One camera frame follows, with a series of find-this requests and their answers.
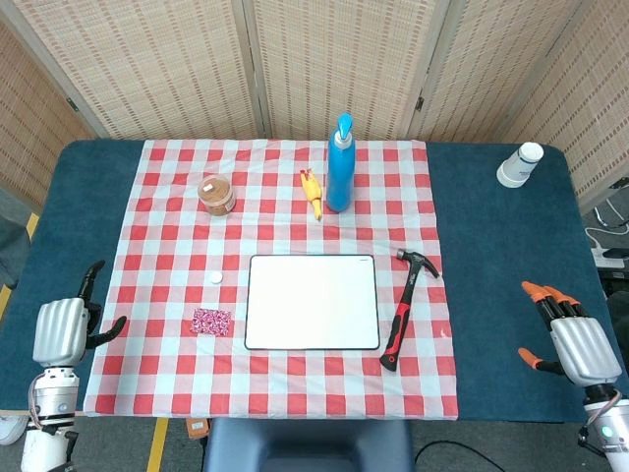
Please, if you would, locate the white power strip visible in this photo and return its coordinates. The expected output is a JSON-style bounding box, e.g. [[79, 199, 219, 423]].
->
[[589, 245, 629, 269]]

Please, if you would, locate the white paper cup stack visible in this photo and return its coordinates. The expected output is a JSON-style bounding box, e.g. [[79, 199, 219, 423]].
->
[[495, 142, 545, 189]]

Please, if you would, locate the yellow rubber chicken toy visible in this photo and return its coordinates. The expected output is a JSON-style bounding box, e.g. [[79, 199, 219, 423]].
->
[[300, 167, 324, 222]]

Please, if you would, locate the black red claw hammer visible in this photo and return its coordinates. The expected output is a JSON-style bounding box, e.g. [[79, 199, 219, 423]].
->
[[378, 248, 441, 375]]

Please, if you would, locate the black floor cable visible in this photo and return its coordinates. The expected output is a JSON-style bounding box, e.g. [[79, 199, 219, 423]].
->
[[413, 440, 507, 472]]

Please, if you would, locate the white board black frame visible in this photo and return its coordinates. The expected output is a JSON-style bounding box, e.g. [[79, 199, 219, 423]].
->
[[244, 254, 381, 352]]

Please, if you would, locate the grey fabric object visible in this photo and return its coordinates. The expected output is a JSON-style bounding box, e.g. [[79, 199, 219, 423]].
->
[[0, 187, 32, 290]]

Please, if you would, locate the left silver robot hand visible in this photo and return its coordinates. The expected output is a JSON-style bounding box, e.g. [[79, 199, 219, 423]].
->
[[31, 260, 128, 369]]

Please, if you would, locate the red white patterned packet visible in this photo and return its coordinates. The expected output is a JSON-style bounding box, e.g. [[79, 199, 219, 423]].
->
[[190, 307, 233, 337]]

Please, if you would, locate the blue spray bottle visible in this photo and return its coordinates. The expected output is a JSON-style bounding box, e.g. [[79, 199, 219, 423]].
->
[[325, 112, 356, 213]]

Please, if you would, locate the clear jar of rubber bands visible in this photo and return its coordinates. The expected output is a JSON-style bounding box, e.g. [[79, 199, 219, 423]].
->
[[197, 174, 237, 217]]

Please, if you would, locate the blue padded seat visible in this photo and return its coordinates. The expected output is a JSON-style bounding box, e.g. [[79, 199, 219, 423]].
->
[[202, 417, 415, 472]]

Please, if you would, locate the woven folding screen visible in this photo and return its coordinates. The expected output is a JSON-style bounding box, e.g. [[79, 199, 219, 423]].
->
[[0, 0, 629, 212]]

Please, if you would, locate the dark blue table cover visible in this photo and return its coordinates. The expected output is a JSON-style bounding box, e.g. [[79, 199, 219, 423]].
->
[[0, 138, 615, 425]]

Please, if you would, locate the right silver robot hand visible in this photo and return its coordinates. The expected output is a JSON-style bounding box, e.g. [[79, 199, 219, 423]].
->
[[517, 280, 623, 388]]

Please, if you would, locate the red white checkered tablecloth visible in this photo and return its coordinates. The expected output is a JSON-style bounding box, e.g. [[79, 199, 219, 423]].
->
[[82, 138, 460, 421]]

